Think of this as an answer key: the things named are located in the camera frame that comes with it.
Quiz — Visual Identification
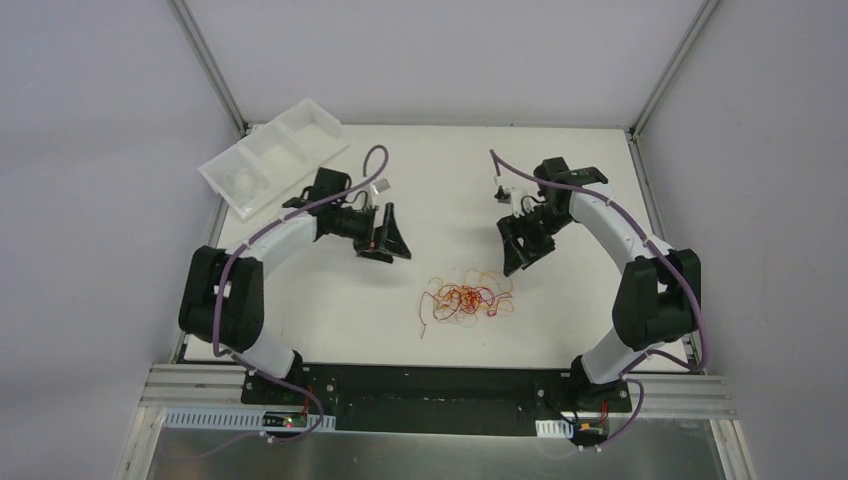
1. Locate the aluminium frame rail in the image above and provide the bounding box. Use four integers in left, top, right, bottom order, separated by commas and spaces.
117, 364, 756, 479

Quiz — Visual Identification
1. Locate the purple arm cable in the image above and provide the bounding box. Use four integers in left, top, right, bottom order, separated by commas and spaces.
488, 148, 710, 458
158, 144, 391, 462

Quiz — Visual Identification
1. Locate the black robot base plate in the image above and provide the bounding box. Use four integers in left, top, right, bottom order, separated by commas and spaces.
240, 363, 632, 437

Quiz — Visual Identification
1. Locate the orange thin cable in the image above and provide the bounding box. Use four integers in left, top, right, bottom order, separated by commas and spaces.
433, 267, 517, 329

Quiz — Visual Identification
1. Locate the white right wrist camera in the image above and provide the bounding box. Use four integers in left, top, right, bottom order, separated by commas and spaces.
494, 175, 532, 218

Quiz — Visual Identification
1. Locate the white divided plastic tray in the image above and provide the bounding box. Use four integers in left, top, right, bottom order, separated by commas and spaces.
198, 99, 351, 220

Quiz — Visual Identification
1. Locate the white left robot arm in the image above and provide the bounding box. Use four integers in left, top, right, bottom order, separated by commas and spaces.
178, 167, 412, 405

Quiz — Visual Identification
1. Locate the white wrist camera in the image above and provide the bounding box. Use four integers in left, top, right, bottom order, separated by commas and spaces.
366, 178, 391, 209
494, 175, 532, 218

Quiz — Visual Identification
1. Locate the controller board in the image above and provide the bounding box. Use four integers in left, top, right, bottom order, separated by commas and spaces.
571, 422, 608, 445
262, 411, 309, 430

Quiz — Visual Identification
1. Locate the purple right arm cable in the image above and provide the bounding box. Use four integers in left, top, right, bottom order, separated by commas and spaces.
488, 148, 710, 458

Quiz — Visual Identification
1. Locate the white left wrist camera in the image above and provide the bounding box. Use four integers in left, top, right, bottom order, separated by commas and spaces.
366, 178, 391, 209

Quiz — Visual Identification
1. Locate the right controller board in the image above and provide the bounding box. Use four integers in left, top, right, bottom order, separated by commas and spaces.
571, 422, 608, 445

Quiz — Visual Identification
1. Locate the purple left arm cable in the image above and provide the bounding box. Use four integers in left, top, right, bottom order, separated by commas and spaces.
158, 144, 391, 462

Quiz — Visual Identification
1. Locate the red thin cable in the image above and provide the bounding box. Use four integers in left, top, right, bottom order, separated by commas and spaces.
418, 278, 511, 340

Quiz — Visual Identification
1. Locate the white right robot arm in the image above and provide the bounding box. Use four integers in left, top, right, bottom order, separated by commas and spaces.
493, 156, 703, 410

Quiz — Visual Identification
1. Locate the left controller board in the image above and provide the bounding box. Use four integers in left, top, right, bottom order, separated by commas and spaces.
262, 411, 309, 430

